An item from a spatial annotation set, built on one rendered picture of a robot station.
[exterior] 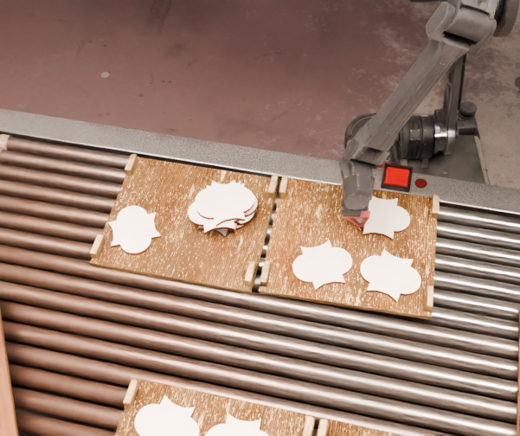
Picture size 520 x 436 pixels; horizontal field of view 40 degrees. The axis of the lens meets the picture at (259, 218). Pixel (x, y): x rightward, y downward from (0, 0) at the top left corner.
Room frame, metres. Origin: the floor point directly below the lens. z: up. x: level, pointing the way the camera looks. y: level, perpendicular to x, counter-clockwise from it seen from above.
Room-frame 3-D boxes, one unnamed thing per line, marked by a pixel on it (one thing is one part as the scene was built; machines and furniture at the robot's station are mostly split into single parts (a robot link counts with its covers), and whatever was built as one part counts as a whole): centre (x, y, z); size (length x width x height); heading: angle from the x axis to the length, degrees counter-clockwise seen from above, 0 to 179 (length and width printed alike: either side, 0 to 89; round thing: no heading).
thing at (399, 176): (1.16, -0.37, 0.92); 0.06 x 0.06 x 0.01; 75
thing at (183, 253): (1.05, 0.18, 0.93); 0.41 x 0.35 x 0.02; 75
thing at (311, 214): (0.95, -0.23, 0.93); 0.41 x 0.35 x 0.02; 77
